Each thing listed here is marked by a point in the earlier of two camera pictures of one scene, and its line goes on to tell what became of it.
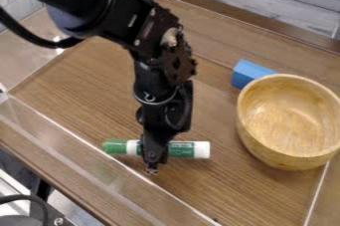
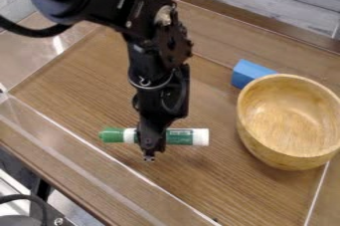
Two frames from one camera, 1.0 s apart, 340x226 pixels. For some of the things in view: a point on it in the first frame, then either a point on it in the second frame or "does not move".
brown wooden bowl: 286,121 does not move
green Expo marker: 177,149 → 185,136
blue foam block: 245,72 does not move
